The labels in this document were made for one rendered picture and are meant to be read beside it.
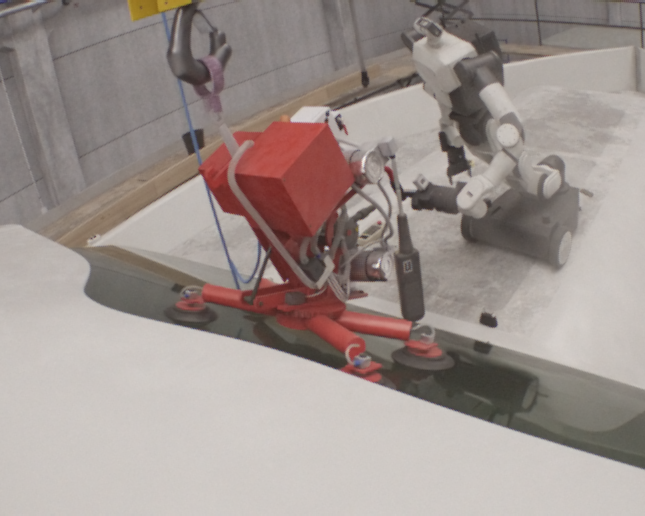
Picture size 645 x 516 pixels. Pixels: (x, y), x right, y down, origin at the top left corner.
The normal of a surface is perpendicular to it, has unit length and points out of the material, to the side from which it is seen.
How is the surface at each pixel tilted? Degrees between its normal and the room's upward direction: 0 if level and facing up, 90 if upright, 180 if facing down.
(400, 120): 90
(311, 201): 90
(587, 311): 14
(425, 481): 20
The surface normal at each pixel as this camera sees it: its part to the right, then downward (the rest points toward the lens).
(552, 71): 0.33, 0.41
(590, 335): 0.12, -0.74
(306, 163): 0.78, 0.18
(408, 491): 0.08, -0.96
